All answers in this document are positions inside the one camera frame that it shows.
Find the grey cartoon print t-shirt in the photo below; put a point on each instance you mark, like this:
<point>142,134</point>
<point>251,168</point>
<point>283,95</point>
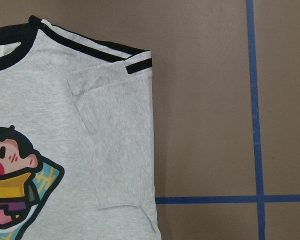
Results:
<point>76,137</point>

